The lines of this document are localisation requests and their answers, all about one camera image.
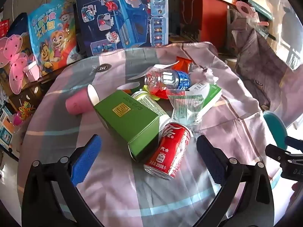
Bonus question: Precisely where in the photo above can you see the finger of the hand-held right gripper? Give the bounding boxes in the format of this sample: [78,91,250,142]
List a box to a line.
[285,136,303,147]
[265,144,303,165]

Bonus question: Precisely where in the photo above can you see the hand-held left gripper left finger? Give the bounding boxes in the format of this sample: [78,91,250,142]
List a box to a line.
[21,134,106,227]

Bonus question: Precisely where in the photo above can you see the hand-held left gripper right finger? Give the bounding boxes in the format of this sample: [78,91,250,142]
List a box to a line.
[196,135,275,227]

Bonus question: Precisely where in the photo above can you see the teal trash bin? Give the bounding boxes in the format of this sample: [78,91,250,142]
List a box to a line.
[263,111,288,152]

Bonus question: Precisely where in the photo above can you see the red soda can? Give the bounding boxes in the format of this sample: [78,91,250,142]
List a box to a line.
[144,122,192,180]

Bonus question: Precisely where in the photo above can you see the green cardboard box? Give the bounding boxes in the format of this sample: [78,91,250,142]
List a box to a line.
[93,90,160,162]

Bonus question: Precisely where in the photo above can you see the pink paper cup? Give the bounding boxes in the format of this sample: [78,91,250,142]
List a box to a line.
[65,84,100,115]

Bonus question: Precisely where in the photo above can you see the green white tissue box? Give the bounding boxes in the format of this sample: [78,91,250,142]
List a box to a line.
[187,83,222,121]

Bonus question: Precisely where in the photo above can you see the red plastic bag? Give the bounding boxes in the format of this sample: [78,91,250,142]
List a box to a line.
[151,87,180,100]

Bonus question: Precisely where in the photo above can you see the yellow-green plastic lid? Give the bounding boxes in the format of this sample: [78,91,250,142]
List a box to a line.
[142,86,161,101]

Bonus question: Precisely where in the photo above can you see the clear plastic bottle blue label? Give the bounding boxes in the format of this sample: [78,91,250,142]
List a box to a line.
[144,68,192,93]

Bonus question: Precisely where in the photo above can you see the orange snack packet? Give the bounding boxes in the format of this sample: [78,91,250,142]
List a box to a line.
[175,56,193,74]

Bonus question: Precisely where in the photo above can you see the pink checkered cloth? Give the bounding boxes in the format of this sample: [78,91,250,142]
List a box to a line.
[20,42,281,227]

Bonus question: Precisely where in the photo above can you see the clear wrapper green print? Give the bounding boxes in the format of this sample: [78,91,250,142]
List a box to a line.
[169,94,205,124]

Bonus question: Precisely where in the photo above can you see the green white drink can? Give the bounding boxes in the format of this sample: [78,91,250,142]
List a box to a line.
[131,91,171,126]

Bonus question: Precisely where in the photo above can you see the colourful rubber bands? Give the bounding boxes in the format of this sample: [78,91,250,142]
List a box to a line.
[18,101,36,116]

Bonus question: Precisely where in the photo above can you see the crumpled clear plastic wrapper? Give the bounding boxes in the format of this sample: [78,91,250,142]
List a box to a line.
[192,65,222,86]

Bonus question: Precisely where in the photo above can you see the blue white toy carton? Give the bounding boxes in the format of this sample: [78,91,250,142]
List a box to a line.
[0,109,15,149]

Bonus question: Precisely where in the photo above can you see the grey cloth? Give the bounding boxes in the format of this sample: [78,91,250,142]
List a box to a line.
[233,26,299,107]

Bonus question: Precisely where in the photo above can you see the small pink box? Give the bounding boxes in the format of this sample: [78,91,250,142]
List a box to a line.
[24,60,41,81]

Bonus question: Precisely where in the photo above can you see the pink butterfly wings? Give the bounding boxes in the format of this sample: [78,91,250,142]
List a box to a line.
[0,34,30,95]

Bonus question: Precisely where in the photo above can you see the cartoon gift bag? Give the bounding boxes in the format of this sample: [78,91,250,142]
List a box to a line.
[28,0,78,76]

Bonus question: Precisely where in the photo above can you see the pink tape roll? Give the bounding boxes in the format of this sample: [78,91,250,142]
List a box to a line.
[237,1,255,16]

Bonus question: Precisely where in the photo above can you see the blue toy box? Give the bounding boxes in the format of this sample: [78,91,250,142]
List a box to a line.
[74,0,169,57]

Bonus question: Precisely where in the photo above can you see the dark blue bag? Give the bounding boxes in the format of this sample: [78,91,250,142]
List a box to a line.
[8,13,29,38]

